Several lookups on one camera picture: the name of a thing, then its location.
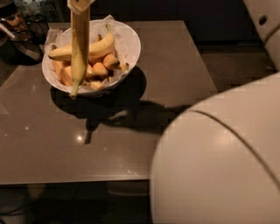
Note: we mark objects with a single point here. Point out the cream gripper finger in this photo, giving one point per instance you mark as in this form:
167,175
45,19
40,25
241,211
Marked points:
79,6

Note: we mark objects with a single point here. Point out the large front yellow banana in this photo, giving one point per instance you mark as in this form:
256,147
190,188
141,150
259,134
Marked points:
80,23

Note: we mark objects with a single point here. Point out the large yellow banana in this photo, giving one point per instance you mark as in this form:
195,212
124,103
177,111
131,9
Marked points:
80,23
100,46

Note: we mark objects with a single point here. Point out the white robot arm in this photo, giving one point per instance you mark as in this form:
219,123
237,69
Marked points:
218,161

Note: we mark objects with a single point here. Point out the large rear yellow banana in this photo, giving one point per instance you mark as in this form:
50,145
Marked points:
100,46

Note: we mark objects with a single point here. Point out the white bowl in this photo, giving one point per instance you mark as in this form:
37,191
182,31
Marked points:
129,64

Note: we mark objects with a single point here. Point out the orange banana at left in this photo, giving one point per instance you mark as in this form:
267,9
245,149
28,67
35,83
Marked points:
63,71

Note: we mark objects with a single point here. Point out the dark chair with clutter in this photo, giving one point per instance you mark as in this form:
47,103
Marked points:
23,29

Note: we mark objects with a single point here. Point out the dark cabinet row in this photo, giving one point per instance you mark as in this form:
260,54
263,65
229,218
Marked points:
206,20

